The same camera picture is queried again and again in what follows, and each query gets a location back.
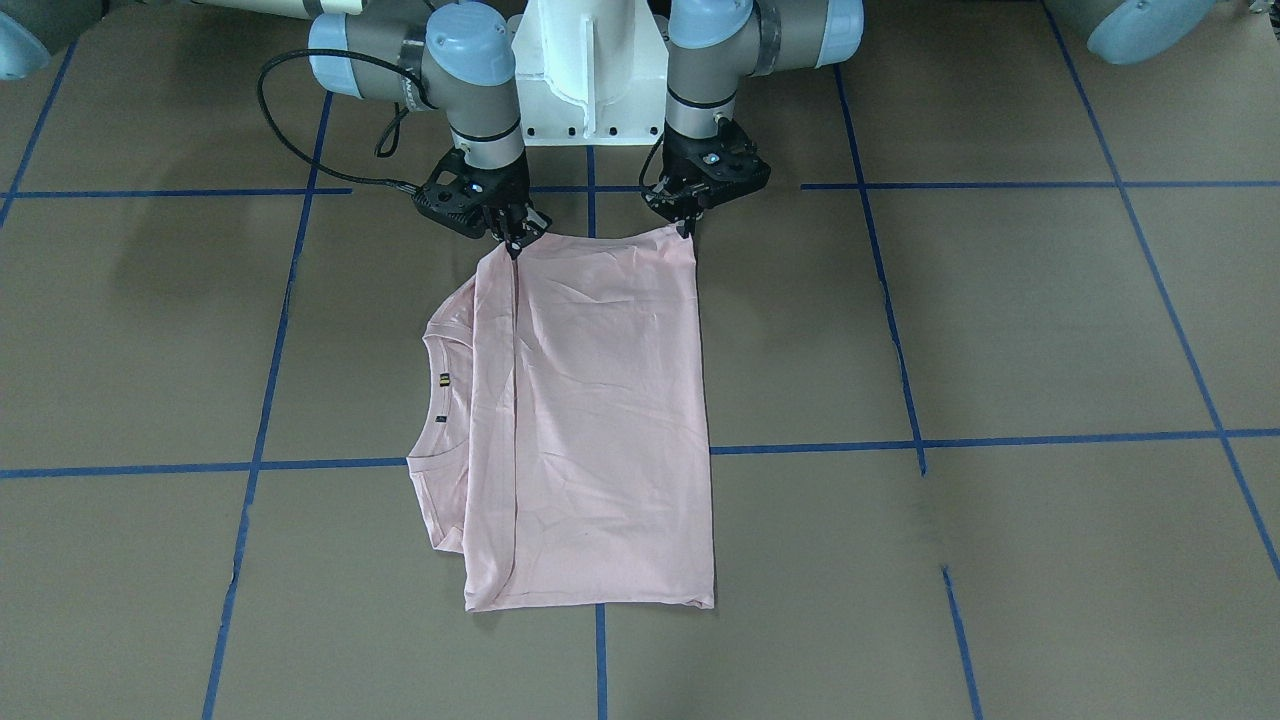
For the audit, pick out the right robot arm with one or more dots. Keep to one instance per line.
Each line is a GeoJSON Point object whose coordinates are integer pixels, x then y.
{"type": "Point", "coordinates": [455, 57]}

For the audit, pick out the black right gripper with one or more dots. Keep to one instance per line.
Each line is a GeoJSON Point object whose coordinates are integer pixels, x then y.
{"type": "Point", "coordinates": [512, 198]}

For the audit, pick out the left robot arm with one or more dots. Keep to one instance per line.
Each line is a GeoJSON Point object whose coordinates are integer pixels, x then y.
{"type": "Point", "coordinates": [713, 45]}

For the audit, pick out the pink Snoopy t-shirt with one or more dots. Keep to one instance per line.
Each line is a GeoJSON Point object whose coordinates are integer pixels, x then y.
{"type": "Point", "coordinates": [565, 455]}

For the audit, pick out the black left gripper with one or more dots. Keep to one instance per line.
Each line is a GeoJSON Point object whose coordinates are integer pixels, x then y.
{"type": "Point", "coordinates": [676, 183]}

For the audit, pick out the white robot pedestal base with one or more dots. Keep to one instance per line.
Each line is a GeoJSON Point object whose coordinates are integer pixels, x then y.
{"type": "Point", "coordinates": [590, 73]}

